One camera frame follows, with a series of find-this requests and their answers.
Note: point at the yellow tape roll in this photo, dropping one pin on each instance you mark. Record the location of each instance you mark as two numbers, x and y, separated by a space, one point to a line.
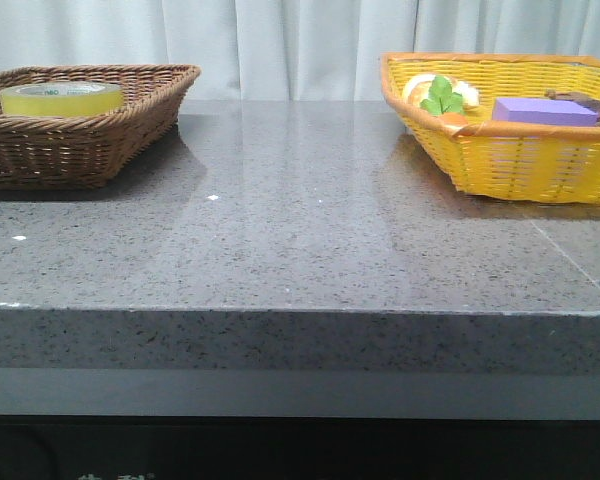
61 99

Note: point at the white bread roll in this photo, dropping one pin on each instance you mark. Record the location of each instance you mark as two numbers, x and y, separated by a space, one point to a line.
417 89

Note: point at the orange toy carrot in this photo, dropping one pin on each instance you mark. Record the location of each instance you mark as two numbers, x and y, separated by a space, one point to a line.
453 119

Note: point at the pale grey curtain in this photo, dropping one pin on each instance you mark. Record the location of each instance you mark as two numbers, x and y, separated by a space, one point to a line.
286 50

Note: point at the green artificial leaf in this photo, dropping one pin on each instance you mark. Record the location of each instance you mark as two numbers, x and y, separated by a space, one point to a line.
441 98

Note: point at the yellow wicker basket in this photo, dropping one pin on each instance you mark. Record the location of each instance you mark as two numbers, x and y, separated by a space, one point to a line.
504 160

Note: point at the purple rectangular block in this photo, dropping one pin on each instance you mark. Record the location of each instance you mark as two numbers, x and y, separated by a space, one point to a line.
542 111

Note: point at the brown wicker basket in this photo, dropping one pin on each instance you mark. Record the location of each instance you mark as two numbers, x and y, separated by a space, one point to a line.
46 153

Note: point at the brown dried root piece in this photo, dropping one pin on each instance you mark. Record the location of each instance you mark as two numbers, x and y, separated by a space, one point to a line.
579 98

